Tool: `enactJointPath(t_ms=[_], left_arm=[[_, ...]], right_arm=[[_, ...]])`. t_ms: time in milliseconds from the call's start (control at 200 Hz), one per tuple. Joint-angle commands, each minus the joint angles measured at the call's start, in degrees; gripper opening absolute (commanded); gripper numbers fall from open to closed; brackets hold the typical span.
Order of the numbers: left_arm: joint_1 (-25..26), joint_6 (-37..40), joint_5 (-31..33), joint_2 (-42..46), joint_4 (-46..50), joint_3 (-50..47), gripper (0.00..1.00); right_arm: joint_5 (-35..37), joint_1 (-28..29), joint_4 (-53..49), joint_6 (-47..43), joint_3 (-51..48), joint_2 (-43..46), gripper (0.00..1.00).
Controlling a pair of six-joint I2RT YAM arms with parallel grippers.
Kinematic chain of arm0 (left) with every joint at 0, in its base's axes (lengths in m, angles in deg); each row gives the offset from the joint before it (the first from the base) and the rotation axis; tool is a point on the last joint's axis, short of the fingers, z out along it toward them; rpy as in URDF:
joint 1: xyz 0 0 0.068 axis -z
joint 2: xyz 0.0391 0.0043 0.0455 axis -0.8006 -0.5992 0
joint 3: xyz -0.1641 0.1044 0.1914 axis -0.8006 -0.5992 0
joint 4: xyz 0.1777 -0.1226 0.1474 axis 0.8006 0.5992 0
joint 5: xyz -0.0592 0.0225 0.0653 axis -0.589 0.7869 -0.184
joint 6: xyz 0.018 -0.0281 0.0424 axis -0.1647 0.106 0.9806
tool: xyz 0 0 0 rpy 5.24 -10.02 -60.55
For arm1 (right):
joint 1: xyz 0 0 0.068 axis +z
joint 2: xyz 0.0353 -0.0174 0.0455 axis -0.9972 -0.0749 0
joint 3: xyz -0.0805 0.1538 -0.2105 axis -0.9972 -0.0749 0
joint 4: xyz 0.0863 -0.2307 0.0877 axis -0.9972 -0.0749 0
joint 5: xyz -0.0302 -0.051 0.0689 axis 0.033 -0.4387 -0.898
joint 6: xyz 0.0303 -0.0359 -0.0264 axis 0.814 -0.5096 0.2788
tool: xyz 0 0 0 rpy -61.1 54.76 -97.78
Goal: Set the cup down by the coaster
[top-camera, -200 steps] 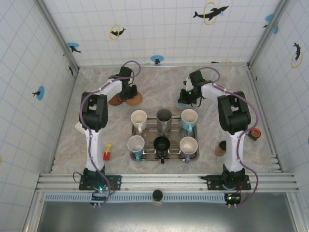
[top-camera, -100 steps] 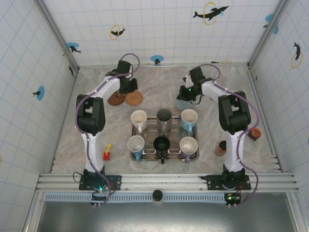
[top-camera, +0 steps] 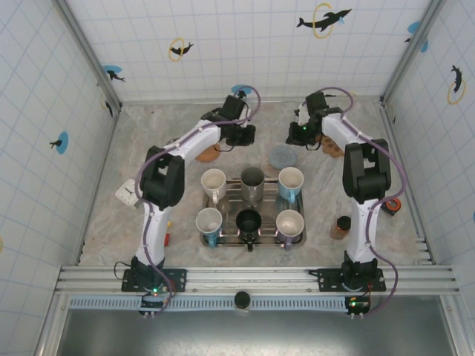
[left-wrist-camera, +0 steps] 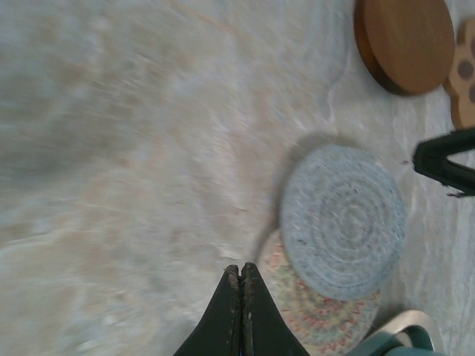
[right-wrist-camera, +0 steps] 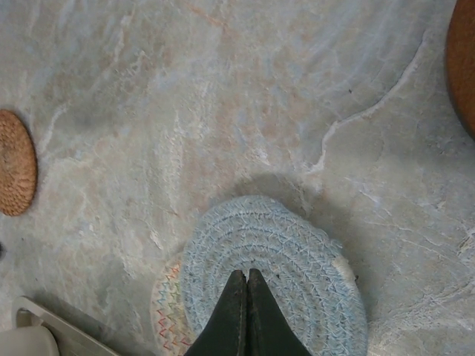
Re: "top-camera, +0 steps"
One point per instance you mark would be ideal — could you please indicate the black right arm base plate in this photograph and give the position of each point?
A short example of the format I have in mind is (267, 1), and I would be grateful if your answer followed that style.
(326, 278)

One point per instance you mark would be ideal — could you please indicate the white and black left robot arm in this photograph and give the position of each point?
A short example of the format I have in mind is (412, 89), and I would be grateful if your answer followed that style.
(154, 230)

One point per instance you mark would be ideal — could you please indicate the green right controller board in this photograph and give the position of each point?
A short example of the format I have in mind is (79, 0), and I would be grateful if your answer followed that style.
(358, 305)

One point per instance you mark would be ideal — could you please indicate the brown flower-shaped coaster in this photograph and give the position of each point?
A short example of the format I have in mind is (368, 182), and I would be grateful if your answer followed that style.
(334, 150)

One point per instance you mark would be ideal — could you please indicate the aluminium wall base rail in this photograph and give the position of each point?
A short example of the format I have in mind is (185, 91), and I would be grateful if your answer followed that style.
(185, 100)

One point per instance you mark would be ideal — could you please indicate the round cork coaster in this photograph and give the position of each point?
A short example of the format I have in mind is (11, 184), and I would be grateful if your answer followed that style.
(208, 156)

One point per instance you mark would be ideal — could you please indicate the round grey-blue coaster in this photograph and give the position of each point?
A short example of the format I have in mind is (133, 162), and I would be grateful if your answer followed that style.
(282, 156)

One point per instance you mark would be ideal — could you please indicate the green left controller board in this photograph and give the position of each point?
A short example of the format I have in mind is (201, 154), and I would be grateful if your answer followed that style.
(152, 302)

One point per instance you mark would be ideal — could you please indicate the black mug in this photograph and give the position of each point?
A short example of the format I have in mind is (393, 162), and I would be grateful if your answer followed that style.
(248, 222)

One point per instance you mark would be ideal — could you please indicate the green controller board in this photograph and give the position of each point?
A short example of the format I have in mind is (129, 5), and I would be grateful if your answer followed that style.
(358, 305)
(152, 302)

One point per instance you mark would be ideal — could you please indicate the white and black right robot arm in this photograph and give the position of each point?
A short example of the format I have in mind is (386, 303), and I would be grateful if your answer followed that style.
(361, 230)

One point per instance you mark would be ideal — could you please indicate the small white square clock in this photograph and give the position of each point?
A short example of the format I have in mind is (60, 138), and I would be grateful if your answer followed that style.
(126, 193)

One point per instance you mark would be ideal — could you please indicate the teal blue mug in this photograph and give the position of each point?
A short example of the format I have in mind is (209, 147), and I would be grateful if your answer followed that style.
(208, 220)

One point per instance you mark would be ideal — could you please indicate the purple mug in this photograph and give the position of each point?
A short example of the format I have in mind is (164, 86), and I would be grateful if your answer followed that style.
(289, 222)

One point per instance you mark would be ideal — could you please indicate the aluminium mounting rail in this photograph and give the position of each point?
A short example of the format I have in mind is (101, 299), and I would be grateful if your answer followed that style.
(241, 276)

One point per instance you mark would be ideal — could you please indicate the fish blue oval sticker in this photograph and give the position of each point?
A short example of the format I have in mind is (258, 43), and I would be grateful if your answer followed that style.
(64, 142)
(237, 89)

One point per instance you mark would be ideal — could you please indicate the red and yellow toy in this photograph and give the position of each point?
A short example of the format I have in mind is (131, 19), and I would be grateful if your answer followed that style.
(167, 239)

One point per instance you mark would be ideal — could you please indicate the round black knob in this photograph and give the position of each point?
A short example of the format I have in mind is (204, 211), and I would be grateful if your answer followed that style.
(242, 299)

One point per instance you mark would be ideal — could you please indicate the light blue mug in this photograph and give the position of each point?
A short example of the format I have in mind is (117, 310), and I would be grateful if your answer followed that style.
(291, 178)

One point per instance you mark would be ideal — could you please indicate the shark blue oval sticker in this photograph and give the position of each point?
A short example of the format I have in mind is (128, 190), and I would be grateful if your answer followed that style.
(111, 69)

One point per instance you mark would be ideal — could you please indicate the blue blob sticker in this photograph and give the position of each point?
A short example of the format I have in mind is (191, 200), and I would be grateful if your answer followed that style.
(413, 26)

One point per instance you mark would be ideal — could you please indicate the stainless steel cup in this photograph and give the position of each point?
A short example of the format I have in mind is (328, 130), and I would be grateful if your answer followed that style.
(252, 193)

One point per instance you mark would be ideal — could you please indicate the grey metal panel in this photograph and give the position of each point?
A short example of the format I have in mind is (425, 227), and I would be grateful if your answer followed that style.
(241, 333)

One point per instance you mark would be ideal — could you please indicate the spice jar with black lid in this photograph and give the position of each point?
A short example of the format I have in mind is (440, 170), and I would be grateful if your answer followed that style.
(341, 230)

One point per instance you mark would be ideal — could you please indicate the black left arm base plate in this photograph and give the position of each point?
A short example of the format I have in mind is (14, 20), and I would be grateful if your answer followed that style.
(176, 276)

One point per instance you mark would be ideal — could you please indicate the rectangular steel tray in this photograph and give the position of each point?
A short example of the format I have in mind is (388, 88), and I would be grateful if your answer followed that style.
(230, 205)

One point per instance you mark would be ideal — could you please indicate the aluminium side rail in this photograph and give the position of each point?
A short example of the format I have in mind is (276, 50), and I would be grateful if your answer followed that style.
(391, 128)
(108, 146)

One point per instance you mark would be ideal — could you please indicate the white ceramic mug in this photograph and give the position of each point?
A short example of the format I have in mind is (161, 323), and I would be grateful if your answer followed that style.
(213, 180)

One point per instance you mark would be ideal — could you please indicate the aluminium frame post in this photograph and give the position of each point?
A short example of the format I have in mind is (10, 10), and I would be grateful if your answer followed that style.
(91, 55)
(399, 74)

